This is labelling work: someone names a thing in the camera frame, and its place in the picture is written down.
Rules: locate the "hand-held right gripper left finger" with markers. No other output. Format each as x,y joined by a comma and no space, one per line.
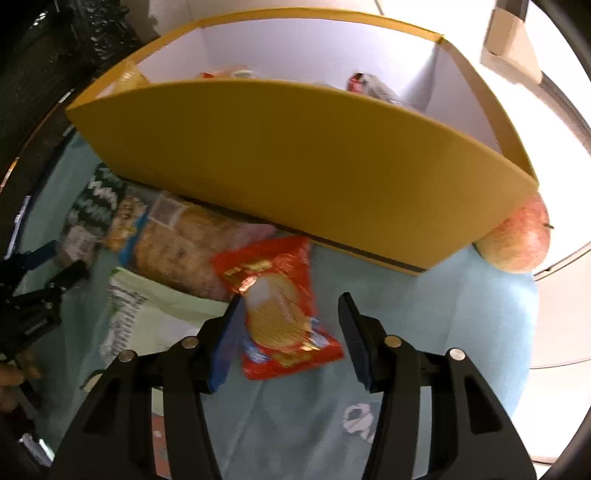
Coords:
226,341

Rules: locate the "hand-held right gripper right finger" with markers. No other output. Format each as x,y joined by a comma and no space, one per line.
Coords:
355,341

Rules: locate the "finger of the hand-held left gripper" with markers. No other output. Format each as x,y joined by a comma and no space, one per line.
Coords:
39,254
67,277

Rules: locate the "orange red cracker pouch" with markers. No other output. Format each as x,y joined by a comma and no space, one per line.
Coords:
277,304

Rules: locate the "pile of mixed snack packets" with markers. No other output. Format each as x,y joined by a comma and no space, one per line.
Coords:
184,249

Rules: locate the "yellow cardboard box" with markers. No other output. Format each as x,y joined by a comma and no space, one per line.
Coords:
300,161

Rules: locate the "red silver snack packet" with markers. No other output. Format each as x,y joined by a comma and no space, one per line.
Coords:
369,87

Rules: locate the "white orange snack packet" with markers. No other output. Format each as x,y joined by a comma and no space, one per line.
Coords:
226,74

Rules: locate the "person's left hand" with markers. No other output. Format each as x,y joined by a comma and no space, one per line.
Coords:
14,378

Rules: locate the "light blue printed blanket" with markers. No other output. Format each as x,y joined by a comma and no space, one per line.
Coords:
438,332

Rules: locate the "dark carved wooden furniture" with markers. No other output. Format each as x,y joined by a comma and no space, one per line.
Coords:
46,69

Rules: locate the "red yellow apple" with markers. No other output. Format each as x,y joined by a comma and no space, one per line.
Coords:
517,240

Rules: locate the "white cabinet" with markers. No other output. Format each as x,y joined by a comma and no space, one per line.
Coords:
563,323

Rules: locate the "cardboard corner protector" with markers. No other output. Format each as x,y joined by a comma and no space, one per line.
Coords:
508,46

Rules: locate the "framed lotus painting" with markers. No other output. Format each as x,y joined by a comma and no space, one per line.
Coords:
512,7

